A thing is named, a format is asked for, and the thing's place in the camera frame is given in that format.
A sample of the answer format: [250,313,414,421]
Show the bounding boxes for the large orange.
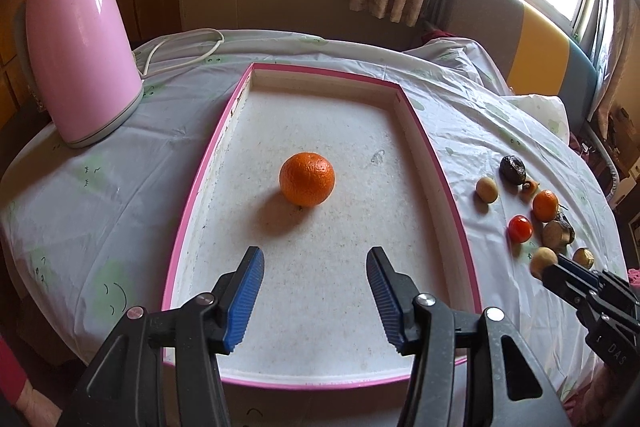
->
[279,152,335,208]

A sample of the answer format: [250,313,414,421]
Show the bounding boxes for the person's left hand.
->
[15,381,62,427]

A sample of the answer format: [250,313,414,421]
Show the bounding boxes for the small orange carrot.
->
[520,179,539,198]

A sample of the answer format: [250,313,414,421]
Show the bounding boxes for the pink electric kettle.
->
[14,0,143,148]

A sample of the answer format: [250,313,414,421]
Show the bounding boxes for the tan round longan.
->
[475,176,499,205]

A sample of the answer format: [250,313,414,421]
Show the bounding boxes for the white patterned tablecloth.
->
[1,30,634,426]

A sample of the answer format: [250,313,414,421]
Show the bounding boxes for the dark round purple fruit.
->
[499,155,527,185]

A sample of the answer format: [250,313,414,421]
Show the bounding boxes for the small tan round fruit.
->
[529,247,558,280]

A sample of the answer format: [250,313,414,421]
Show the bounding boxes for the white kettle power cord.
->
[134,27,227,79]

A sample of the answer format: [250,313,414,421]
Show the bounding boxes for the grey yellow blue headboard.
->
[434,0,597,132]

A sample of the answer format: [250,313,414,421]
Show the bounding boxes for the pink-rimmed white tray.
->
[163,63,482,390]

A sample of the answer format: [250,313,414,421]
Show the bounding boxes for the red cherry tomato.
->
[506,215,534,244]

